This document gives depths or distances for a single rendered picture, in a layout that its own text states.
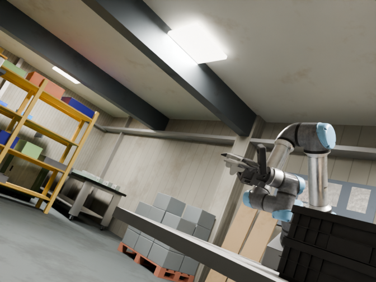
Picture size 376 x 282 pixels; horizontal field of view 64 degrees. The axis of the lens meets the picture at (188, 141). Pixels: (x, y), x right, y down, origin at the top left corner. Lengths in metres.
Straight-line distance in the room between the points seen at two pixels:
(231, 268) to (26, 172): 5.83
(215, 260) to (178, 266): 3.68
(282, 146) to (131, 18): 2.62
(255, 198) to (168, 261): 3.12
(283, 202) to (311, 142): 0.34
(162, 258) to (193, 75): 2.46
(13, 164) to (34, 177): 0.44
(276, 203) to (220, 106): 3.32
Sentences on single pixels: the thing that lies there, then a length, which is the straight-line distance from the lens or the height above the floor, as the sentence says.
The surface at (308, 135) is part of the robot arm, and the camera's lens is 1.46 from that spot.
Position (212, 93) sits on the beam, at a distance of 4.39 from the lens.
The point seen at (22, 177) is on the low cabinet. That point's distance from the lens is 6.42.
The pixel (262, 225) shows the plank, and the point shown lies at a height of 1.11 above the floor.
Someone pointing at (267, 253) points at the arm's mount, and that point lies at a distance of 1.76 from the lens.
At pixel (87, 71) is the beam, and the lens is 6.17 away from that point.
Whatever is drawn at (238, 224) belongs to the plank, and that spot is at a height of 1.02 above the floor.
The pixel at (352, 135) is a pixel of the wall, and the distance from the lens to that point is 4.66.
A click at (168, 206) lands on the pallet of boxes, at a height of 0.89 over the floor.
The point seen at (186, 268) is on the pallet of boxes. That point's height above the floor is 0.19.
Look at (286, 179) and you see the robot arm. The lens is 1.27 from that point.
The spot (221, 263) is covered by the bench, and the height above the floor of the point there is 0.68.
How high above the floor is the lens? 0.73
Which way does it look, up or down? 15 degrees up
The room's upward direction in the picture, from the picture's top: 23 degrees clockwise
